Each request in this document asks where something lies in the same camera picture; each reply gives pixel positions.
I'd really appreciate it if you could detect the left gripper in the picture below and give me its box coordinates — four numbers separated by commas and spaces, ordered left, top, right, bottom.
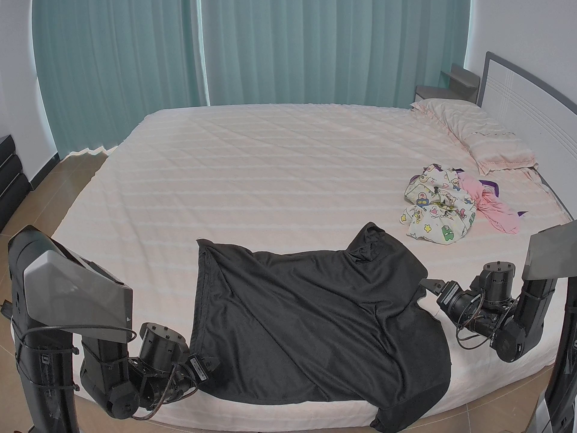
168, 354, 221, 400

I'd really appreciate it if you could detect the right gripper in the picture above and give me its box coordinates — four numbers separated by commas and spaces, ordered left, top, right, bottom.
419, 278, 481, 321

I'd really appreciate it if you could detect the black T-shirt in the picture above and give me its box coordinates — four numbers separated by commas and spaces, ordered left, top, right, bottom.
189, 221, 453, 433

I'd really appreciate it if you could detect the white printed pyjama top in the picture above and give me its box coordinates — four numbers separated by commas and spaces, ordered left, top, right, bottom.
399, 164, 478, 244

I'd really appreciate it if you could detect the pink garment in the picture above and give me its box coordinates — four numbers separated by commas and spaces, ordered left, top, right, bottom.
457, 172, 521, 234

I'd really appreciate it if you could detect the purple garment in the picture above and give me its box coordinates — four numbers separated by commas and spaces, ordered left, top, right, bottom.
453, 167, 528, 219

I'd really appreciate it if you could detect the pale pink pillow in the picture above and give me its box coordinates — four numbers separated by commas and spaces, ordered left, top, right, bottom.
409, 98, 539, 176

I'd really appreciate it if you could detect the grey bedside table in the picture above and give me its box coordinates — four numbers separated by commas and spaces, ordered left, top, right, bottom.
415, 63, 481, 105

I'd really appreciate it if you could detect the bed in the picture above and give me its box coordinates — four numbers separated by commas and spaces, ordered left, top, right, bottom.
50, 51, 577, 429

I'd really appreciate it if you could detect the blue-green curtain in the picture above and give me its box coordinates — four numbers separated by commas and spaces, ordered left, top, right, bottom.
198, 0, 472, 109
32, 0, 210, 157

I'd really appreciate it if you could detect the black chest of drawers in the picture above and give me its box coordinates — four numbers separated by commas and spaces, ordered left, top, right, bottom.
0, 134, 34, 231

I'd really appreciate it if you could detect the black cable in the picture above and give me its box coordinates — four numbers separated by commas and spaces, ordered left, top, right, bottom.
135, 388, 199, 421
20, 325, 137, 348
455, 318, 496, 352

